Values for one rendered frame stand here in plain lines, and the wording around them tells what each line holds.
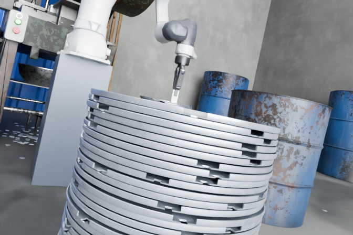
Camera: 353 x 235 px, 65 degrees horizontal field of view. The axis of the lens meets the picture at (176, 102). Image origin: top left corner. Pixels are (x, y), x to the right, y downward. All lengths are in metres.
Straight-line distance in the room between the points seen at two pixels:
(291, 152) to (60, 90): 0.85
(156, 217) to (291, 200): 0.90
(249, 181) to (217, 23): 3.87
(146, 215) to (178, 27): 1.11
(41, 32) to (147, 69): 2.00
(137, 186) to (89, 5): 0.86
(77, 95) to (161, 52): 2.58
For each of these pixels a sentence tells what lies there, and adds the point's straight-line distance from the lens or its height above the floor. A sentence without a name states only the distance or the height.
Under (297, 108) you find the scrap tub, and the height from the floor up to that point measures 0.44.
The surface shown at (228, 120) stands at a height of 0.35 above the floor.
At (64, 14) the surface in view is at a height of 0.72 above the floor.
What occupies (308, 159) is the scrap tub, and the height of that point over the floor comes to 0.27.
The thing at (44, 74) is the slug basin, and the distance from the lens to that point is 1.69.
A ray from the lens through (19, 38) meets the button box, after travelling 1.48.
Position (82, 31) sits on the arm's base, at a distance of 1.04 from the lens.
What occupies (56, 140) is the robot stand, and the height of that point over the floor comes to 0.16.
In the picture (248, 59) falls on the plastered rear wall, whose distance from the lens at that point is 4.63.
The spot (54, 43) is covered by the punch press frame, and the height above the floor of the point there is 0.55.
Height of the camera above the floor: 0.35
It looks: 1 degrees up
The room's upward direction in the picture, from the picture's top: 12 degrees clockwise
